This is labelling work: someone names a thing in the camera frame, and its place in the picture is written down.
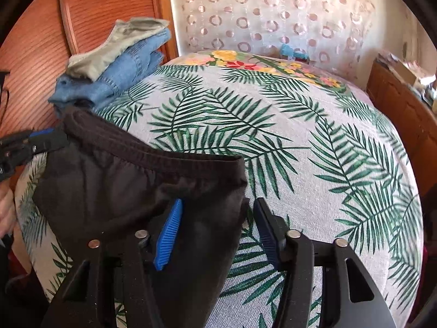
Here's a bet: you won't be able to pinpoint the wooden wardrobe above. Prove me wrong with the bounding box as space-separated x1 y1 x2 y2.
0 0 180 192

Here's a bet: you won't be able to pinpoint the cabinet-top clutter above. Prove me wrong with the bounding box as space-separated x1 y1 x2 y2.
377 49 437 112

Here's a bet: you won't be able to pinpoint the leaf-print blanket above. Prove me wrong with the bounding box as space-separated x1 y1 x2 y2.
15 62 424 328

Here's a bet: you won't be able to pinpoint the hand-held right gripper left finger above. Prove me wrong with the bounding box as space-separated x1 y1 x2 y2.
41 198 185 328

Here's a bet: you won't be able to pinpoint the person's left forearm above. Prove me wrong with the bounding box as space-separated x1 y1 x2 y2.
0 234 52 328

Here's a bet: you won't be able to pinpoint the folded beige pants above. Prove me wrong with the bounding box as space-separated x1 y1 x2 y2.
66 19 169 83

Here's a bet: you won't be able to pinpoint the wooden cabinet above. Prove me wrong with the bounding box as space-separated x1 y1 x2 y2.
367 60 437 197

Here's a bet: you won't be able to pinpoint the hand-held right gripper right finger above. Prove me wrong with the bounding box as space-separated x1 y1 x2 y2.
253 197 398 328

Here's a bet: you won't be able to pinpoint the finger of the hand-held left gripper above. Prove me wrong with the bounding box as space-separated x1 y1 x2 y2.
29 128 69 156

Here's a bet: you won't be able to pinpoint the folded blue jeans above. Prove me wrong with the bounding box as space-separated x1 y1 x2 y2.
48 29 171 117

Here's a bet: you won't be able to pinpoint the floral blanket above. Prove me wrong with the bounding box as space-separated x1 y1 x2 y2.
178 49 373 99

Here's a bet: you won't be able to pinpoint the person's left hand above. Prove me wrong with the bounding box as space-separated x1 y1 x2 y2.
0 185 16 236

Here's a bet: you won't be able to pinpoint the circle-patterned curtain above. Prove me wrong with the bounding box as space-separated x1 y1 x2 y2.
171 0 420 80

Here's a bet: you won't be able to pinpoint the black pants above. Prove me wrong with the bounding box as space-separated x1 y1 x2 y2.
32 107 250 328

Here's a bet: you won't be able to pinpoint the cardboard box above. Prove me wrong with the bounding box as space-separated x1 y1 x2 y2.
392 60 428 84

